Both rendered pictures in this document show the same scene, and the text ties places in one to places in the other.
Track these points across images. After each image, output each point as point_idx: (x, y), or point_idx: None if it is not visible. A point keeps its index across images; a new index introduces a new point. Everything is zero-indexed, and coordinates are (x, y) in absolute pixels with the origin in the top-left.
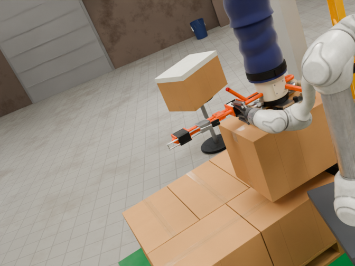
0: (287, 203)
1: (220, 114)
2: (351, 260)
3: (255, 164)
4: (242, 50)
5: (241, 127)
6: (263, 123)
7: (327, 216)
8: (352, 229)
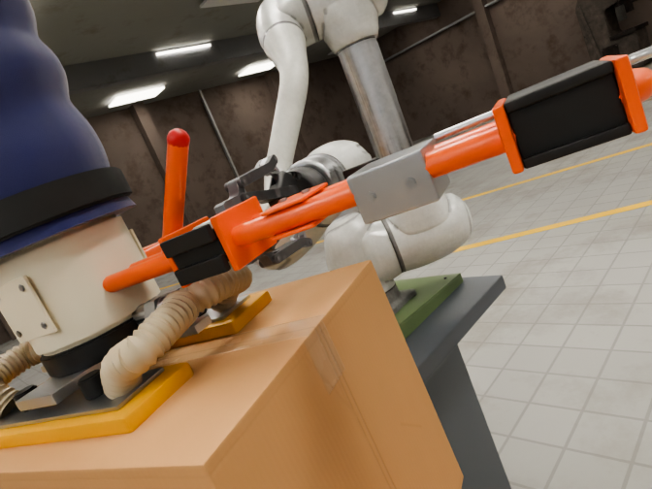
0: None
1: (300, 193)
2: (502, 289)
3: (402, 375)
4: (30, 60)
5: (273, 339)
6: (360, 149)
7: (447, 328)
8: (452, 302)
